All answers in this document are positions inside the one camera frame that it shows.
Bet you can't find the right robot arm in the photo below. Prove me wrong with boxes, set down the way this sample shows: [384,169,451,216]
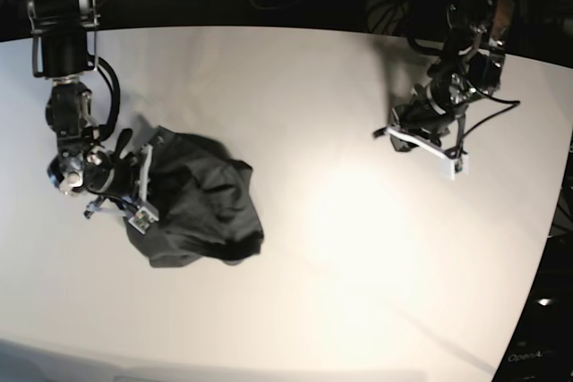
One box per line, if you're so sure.
[26,0,159,230]

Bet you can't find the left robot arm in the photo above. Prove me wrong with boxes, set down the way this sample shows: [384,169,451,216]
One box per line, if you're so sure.
[373,0,520,172]

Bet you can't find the dark grey T-shirt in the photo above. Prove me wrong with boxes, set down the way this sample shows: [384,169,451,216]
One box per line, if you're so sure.
[126,127,264,268]

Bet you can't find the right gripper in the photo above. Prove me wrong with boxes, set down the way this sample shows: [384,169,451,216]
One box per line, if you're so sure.
[82,133,164,219]

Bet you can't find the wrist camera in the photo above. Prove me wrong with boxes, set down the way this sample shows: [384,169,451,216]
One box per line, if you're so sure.
[439,153,469,181]
[128,202,159,234]

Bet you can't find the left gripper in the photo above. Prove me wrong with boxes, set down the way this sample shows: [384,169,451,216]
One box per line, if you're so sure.
[372,113,468,161]

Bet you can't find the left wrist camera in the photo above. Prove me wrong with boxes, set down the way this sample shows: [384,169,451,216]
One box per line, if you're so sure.
[439,153,469,181]

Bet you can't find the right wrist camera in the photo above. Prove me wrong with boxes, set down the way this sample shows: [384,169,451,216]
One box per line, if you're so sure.
[128,202,159,234]

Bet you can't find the black OpenArm case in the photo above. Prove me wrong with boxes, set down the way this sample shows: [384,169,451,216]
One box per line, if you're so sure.
[491,283,573,382]

